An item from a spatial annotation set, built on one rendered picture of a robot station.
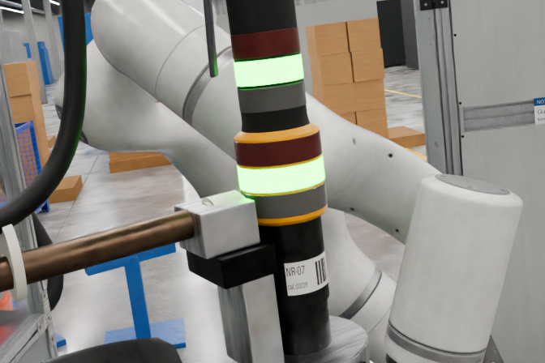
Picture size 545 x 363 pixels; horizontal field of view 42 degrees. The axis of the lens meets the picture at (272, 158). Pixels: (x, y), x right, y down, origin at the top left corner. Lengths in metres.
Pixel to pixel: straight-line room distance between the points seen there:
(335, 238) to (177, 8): 0.53
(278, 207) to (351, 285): 0.76
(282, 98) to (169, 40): 0.31
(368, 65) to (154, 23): 8.00
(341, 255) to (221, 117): 0.51
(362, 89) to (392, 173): 7.98
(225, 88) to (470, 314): 0.27
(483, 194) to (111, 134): 0.43
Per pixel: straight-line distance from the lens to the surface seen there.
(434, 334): 0.60
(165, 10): 0.66
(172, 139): 0.87
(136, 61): 0.66
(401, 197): 0.69
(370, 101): 8.69
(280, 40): 0.34
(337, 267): 1.09
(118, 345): 0.55
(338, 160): 0.60
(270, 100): 0.34
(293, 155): 0.34
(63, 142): 0.31
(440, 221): 0.57
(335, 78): 8.53
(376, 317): 1.11
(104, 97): 0.81
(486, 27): 2.20
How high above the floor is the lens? 1.62
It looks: 10 degrees down
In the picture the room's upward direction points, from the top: 7 degrees counter-clockwise
